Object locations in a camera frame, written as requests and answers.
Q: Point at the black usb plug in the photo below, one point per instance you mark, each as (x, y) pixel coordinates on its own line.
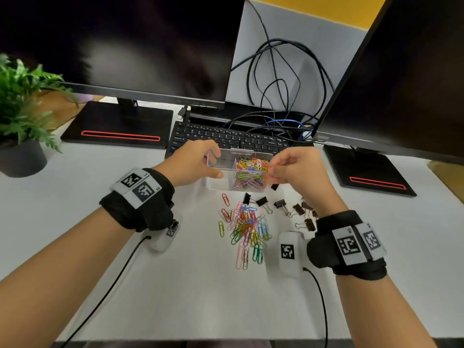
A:
(182, 114)

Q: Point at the heap of sorted paper clips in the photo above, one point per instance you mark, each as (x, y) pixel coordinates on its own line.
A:
(250, 175)

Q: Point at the lilac cup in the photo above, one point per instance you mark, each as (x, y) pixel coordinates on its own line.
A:
(84, 98)

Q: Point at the clear plastic divided box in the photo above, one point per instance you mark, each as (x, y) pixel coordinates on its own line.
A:
(221, 161)

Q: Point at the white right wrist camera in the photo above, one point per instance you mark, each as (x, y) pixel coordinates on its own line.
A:
(286, 268)

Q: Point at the person's right hand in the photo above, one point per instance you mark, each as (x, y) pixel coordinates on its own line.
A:
(304, 170)

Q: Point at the grey desk partition panel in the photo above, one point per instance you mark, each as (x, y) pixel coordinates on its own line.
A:
(239, 86)

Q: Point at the black keyboard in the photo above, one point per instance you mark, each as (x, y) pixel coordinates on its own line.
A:
(224, 137)

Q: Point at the single green paper clip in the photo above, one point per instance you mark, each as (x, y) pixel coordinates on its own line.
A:
(221, 229)

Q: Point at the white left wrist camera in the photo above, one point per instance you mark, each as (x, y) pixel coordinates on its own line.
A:
(161, 244)

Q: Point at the person's left forearm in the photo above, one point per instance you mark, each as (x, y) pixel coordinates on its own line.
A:
(47, 286)

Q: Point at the pile of black binder clips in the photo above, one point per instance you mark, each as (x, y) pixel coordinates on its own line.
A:
(261, 201)

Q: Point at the black monitor stand red stripe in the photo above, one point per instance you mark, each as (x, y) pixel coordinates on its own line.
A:
(362, 166)
(116, 121)

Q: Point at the person's left hand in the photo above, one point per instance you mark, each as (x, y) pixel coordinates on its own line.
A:
(185, 164)

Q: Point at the green plant in black pot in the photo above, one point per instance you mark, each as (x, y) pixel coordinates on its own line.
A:
(21, 159)

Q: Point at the black computer monitor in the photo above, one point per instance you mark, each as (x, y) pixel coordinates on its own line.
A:
(116, 39)
(406, 76)

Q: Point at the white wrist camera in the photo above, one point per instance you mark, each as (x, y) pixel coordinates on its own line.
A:
(161, 244)
(286, 268)

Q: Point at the pile of colourful paper clips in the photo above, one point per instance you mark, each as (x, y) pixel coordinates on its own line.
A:
(244, 228)

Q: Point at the brown cardboard box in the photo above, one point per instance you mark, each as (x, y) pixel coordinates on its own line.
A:
(449, 179)
(58, 108)

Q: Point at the person's right forearm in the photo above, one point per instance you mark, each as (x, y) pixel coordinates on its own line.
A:
(380, 315)

